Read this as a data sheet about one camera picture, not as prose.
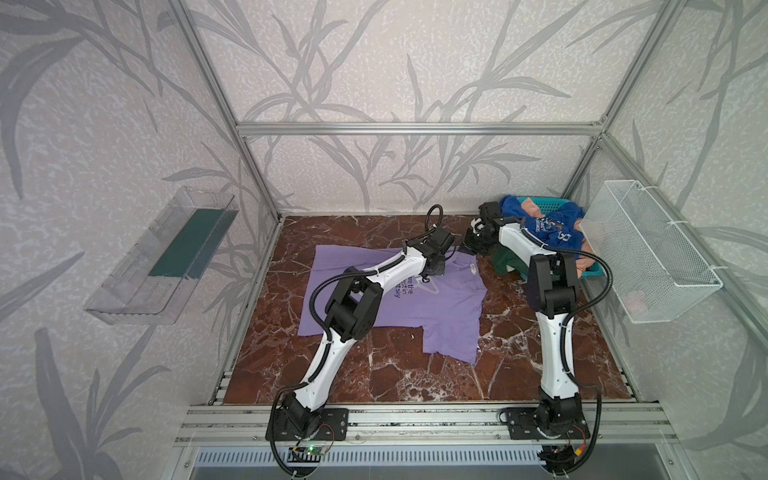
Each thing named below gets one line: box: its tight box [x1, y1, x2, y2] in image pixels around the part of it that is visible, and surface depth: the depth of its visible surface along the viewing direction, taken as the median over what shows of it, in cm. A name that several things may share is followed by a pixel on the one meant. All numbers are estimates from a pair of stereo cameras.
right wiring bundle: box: [537, 441, 592, 477], surface depth 71 cm
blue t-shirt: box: [500, 194, 585, 259], surface depth 107 cm
